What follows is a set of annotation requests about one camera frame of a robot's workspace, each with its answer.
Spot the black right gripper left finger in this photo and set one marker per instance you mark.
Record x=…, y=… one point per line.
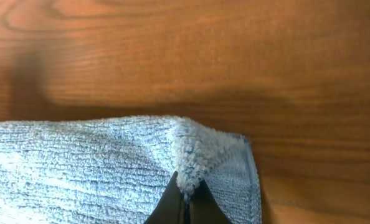
x=170, y=208

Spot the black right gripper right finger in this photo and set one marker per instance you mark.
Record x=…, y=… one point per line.
x=203, y=209

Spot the blue microfiber cloth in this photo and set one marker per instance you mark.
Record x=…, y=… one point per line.
x=116, y=170

